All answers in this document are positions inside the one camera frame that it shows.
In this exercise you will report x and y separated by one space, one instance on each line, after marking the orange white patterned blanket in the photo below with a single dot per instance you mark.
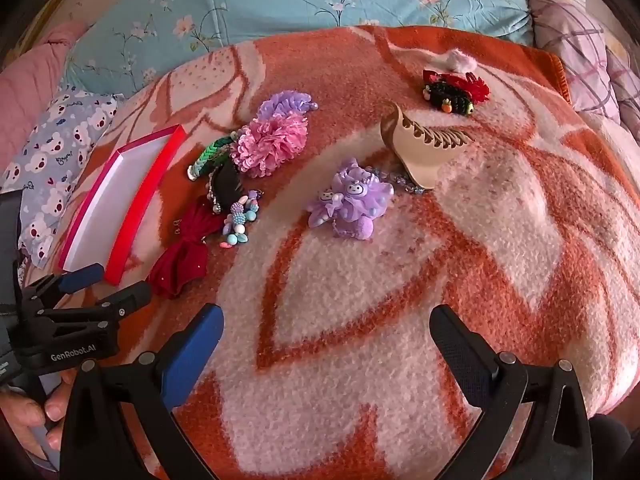
350 285

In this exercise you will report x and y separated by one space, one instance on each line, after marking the red velvet bow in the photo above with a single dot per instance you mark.
182 250

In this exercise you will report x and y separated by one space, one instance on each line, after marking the beige hair claw clip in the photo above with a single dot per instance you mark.
410 150

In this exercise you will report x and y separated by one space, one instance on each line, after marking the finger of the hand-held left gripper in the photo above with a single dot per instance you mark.
82 276
127 296

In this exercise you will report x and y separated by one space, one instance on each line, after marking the purple ruffled scrunchie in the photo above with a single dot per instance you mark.
285 102

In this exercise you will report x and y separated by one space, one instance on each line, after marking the red box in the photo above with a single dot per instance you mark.
107 210

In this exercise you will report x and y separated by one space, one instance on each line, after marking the blue floral pillow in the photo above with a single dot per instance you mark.
275 0

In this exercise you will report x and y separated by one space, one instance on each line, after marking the white pompom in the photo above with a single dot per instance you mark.
457 60

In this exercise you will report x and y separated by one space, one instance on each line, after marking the pink ruffled scrunchie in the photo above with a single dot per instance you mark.
270 142

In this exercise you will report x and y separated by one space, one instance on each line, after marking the black red hair accessory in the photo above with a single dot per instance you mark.
450 92

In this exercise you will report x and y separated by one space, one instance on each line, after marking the pink quilted cloth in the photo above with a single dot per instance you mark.
30 85

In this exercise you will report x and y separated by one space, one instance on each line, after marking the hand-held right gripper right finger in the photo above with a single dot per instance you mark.
460 355

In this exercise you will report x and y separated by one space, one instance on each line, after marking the person's left hand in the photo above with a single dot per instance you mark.
45 410

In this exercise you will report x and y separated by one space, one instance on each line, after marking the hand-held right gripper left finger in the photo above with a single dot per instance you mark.
200 350

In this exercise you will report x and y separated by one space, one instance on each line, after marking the purple plaid pillow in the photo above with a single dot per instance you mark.
575 50

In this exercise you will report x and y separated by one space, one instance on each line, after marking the black hair comb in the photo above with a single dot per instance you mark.
227 182

